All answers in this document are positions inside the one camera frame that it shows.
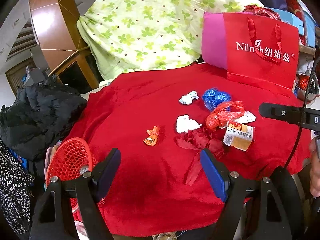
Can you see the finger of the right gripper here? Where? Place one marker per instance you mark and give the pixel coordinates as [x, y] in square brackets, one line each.
[289, 114]

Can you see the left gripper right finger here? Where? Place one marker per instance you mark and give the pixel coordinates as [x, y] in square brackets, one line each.
[265, 215]

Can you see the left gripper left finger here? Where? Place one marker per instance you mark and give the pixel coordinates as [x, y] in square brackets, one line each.
[53, 215]

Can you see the orange white medicine box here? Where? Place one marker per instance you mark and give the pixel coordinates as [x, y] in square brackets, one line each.
[239, 136]

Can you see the red plastic bag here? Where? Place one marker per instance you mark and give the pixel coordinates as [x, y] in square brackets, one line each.
[223, 113]

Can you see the blue plastic bag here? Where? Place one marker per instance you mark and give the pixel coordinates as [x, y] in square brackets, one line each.
[213, 97]

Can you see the red paper ribbon scrap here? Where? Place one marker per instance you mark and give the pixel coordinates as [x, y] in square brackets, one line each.
[198, 140]

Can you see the small white tissue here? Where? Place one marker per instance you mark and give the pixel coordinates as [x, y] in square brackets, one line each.
[188, 99]

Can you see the large white tissue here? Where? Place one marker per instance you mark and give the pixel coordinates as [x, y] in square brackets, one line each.
[185, 124]

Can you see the orange wrapper bundle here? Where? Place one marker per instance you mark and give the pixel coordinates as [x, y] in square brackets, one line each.
[153, 135]

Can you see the white purple medicine box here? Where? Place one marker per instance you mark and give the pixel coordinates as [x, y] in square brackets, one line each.
[248, 117]

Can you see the person's right hand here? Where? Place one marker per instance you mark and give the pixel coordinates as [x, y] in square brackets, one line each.
[314, 171]

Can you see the black white floral garment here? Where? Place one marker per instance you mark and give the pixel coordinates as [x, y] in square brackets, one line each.
[15, 197]

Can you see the red plastic mesh basket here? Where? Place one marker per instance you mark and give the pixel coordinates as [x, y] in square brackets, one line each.
[71, 157]

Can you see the red paper gift bag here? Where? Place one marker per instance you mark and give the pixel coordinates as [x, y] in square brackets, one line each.
[261, 52]

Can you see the black puffer jacket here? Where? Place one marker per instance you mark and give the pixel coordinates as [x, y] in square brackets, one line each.
[41, 115]

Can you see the red fleece blanket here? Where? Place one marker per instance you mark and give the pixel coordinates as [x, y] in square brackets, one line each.
[148, 194]

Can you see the wooden cabinet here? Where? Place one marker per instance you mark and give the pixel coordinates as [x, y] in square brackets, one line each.
[76, 72]

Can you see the green floral quilt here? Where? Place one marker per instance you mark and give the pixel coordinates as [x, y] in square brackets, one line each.
[135, 35]

